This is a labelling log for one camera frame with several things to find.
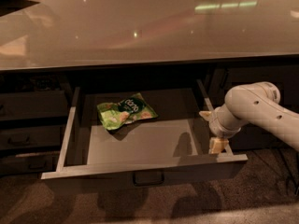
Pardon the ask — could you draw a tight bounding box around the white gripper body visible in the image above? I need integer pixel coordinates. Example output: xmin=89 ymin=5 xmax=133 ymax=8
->
xmin=208 ymin=106 xmax=242 ymax=138

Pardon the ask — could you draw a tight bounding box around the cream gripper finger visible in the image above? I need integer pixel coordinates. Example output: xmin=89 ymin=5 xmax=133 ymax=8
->
xmin=208 ymin=137 xmax=229 ymax=154
xmin=199 ymin=111 xmax=212 ymax=121

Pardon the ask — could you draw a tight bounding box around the grey drawer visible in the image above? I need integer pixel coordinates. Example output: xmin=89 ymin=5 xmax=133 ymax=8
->
xmin=0 ymin=151 xmax=60 ymax=176
xmin=41 ymin=81 xmax=248 ymax=193
xmin=0 ymin=126 xmax=62 ymax=150
xmin=0 ymin=91 xmax=68 ymax=121

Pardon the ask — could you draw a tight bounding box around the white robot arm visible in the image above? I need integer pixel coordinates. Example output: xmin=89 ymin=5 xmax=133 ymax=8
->
xmin=199 ymin=82 xmax=299 ymax=154

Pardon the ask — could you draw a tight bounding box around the grey cabinet door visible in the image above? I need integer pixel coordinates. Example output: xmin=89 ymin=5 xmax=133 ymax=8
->
xmin=207 ymin=64 xmax=299 ymax=150

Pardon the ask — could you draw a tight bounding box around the green snack bag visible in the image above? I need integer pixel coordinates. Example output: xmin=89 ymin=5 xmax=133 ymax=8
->
xmin=97 ymin=93 xmax=158 ymax=131

